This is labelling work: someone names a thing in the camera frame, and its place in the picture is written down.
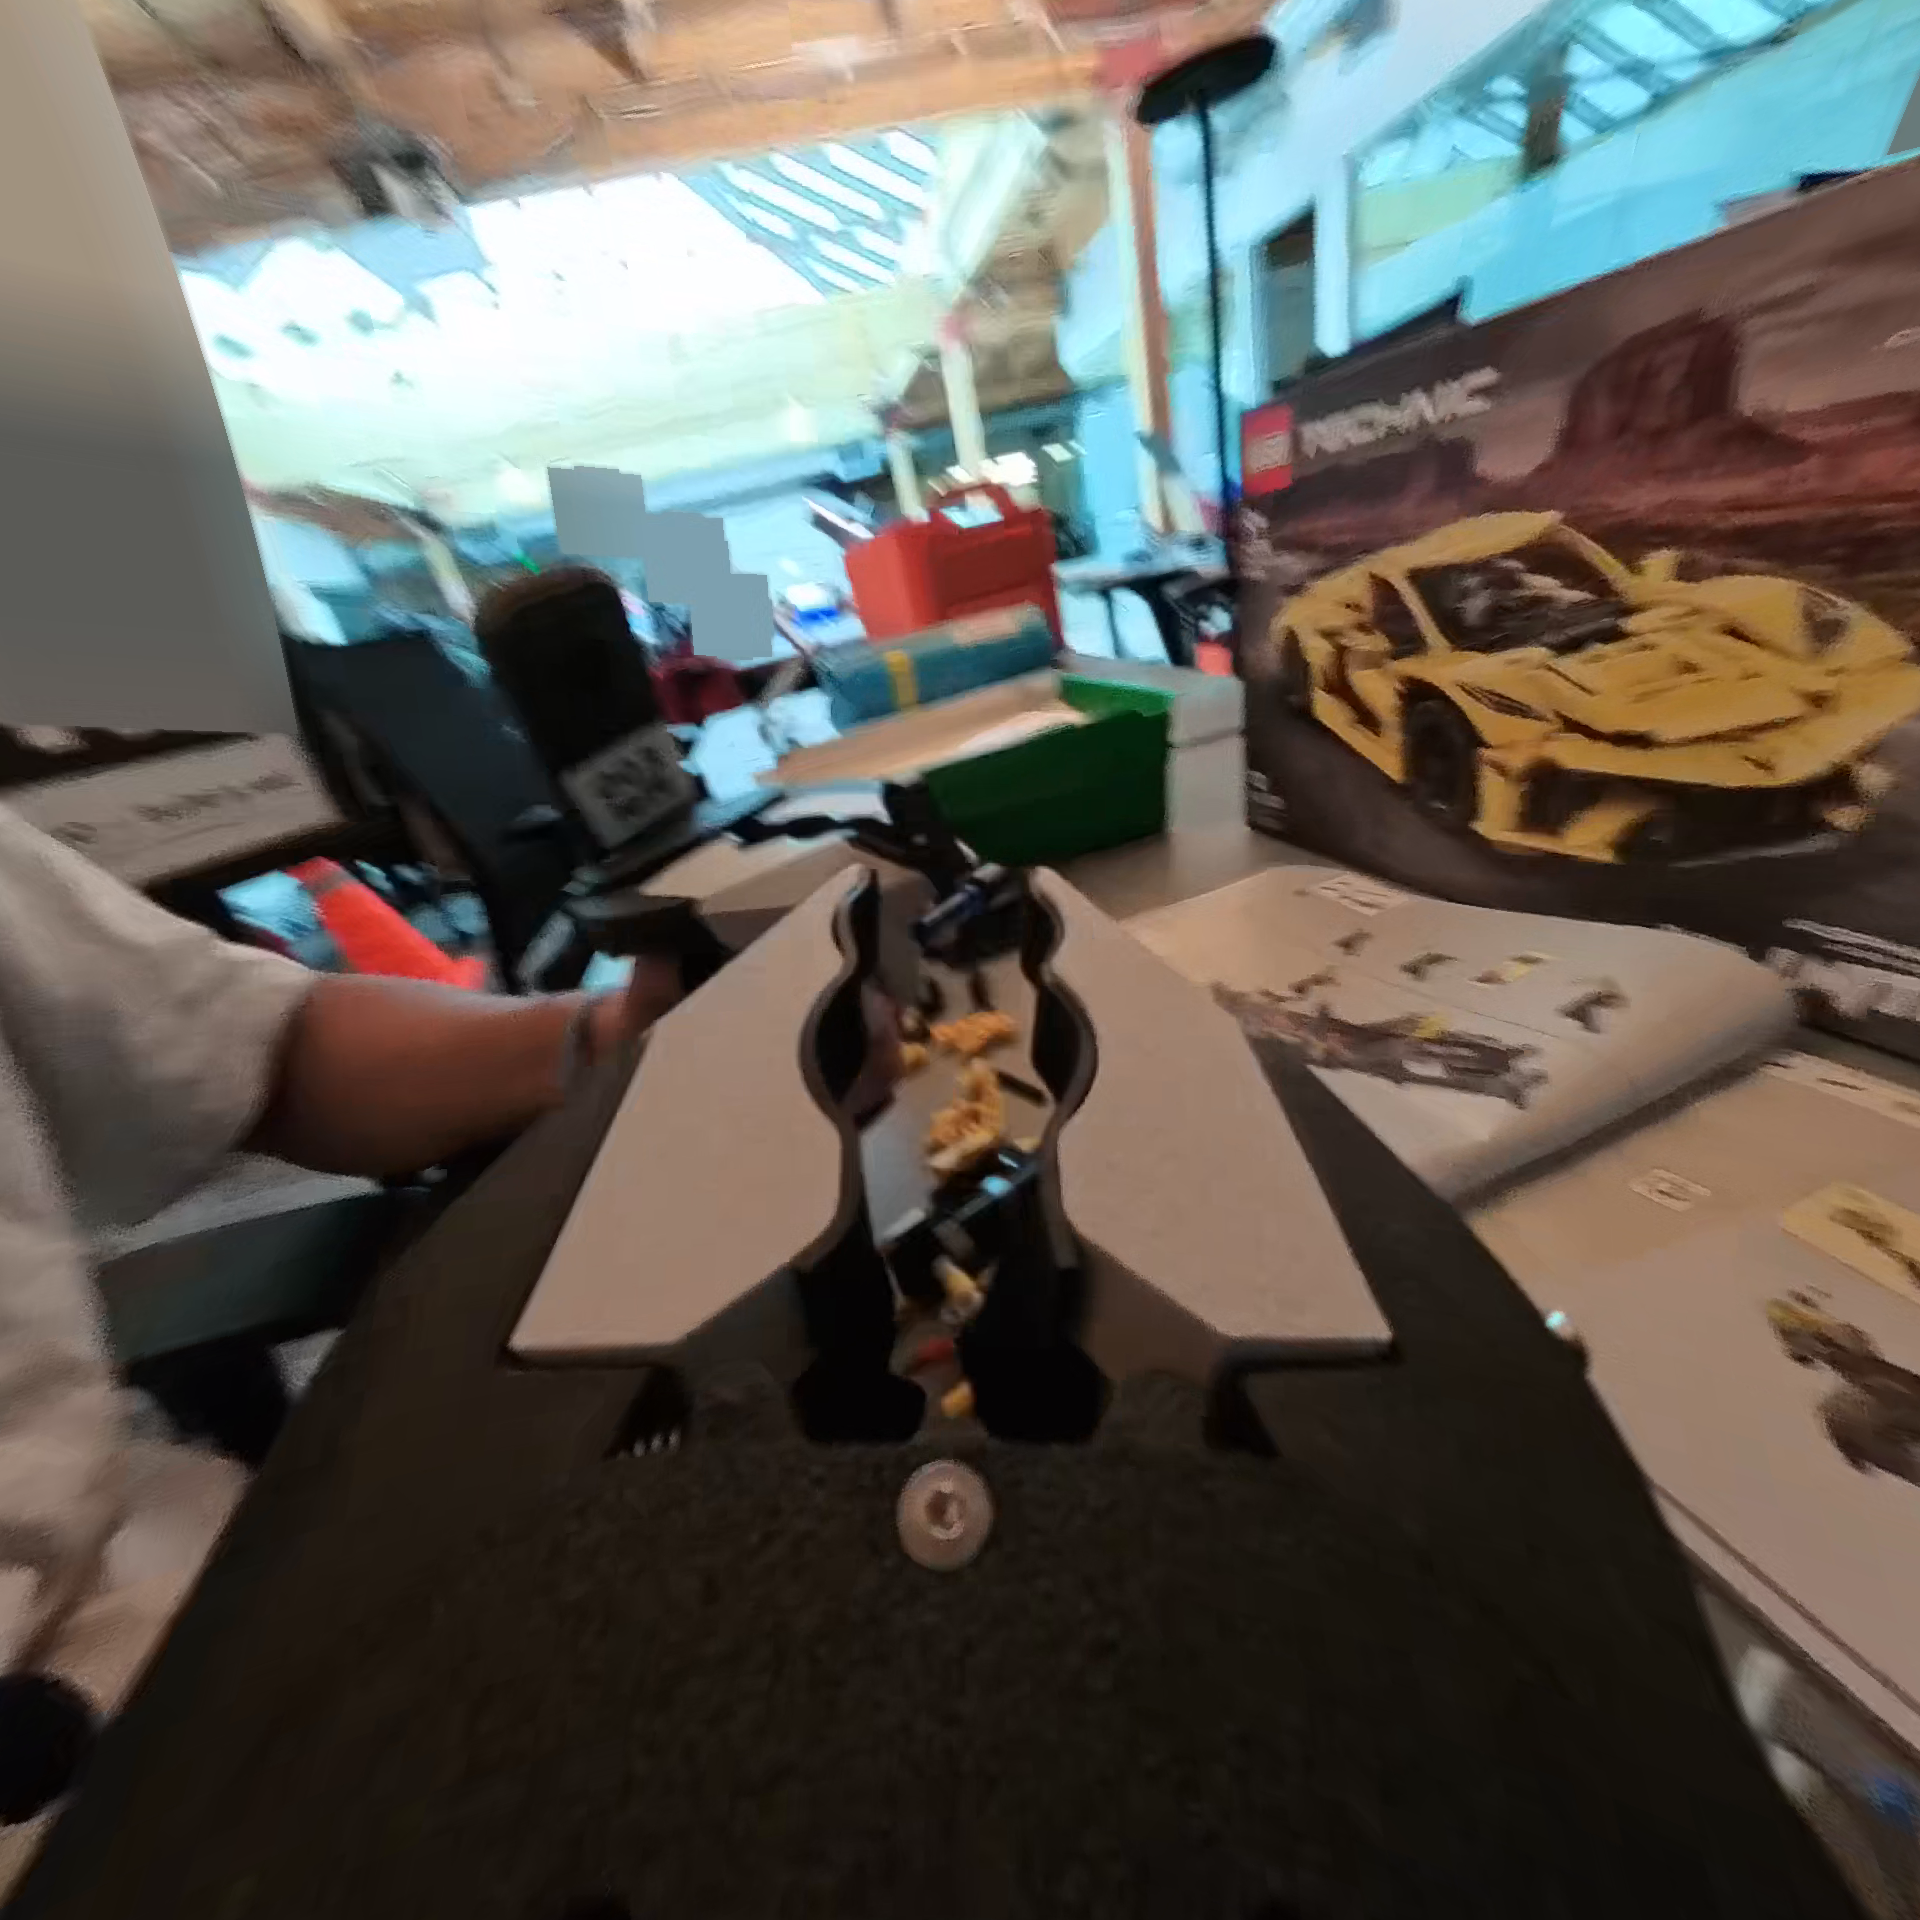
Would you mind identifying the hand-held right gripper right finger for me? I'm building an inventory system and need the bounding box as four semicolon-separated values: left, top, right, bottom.
960;866;1392;1444

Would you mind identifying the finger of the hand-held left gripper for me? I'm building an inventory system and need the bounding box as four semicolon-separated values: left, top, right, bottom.
644;838;879;961
720;776;975;902

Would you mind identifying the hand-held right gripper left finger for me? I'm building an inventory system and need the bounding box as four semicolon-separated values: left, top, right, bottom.
509;866;933;1444

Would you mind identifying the pile of yellow lego parts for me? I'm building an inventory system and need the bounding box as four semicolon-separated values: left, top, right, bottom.
895;1007;1051;1180

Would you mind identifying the lego car model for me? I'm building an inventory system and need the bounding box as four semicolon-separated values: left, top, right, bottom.
883;1153;1045;1424

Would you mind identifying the lego instruction booklet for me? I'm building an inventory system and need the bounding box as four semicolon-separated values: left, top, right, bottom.
1124;864;1920;1749

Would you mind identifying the printed lego set box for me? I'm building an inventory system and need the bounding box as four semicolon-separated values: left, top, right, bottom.
1234;157;1920;1065

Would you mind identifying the person's left hand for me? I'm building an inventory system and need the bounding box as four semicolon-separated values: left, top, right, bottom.
596;958;692;1092

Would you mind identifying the teal box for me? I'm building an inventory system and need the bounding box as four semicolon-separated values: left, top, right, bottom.
814;602;1066;730

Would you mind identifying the black office chair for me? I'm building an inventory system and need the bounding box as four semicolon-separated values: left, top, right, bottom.
282;626;579;992

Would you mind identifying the green box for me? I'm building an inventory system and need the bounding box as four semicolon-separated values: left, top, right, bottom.
918;674;1174;872

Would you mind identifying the white printed sign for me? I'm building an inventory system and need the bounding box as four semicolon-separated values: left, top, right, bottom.
0;725;346;888

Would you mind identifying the person's white printed shirt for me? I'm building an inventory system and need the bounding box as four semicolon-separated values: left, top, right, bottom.
0;808;319;1695

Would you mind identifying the black metal pole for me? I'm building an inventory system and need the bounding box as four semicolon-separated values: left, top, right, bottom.
1132;31;1279;504

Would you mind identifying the black round object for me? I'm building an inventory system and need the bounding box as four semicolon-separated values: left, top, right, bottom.
0;1668;98;1825

